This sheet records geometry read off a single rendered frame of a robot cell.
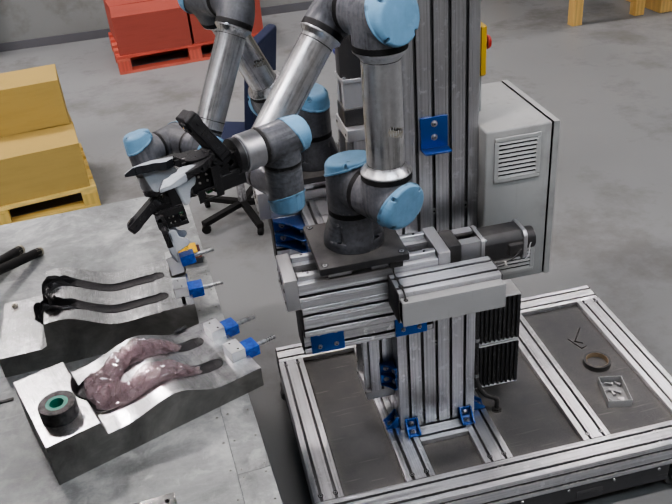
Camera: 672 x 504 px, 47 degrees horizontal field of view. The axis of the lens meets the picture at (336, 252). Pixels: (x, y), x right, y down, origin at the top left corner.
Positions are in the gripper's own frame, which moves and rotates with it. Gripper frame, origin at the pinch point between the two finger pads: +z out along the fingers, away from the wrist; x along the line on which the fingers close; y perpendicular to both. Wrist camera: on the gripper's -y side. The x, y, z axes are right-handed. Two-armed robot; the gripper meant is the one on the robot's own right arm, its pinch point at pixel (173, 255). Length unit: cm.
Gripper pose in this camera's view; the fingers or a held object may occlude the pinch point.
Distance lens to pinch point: 220.5
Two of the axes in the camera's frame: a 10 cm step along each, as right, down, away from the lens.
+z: 2.5, 8.7, 4.3
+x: -2.7, -3.6, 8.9
